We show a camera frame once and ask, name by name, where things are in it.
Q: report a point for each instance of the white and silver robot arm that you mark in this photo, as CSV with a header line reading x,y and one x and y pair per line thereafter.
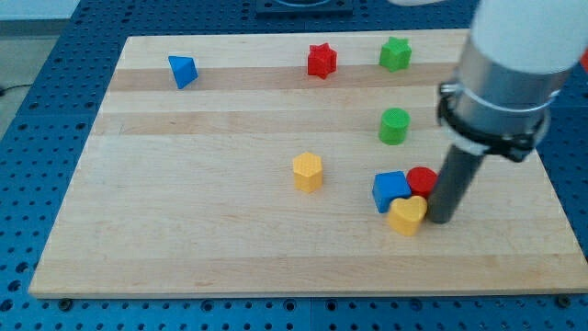
x,y
517,56

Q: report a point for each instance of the yellow hexagon block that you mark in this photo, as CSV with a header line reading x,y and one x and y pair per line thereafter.
x,y
308,172

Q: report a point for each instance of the wooden board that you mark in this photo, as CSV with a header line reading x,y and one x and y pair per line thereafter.
x,y
189,193

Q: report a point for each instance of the blue cube block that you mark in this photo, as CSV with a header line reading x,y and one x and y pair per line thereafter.
x,y
389,186

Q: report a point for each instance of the green cylinder block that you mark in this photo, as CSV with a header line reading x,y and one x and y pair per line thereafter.
x,y
394,124

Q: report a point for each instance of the red star block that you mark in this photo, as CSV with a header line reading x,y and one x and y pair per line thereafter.
x,y
322,60

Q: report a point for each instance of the yellow heart block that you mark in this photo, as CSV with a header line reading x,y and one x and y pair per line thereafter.
x,y
405,216

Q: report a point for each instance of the red cylinder block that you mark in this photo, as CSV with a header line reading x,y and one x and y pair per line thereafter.
x,y
421,181

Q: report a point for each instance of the blue triangle block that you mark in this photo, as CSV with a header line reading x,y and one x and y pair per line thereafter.
x,y
184,70

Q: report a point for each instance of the green star block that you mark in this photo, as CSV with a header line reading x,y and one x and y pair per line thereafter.
x,y
395,54

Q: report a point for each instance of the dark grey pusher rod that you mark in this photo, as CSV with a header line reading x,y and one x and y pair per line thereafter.
x,y
455,176

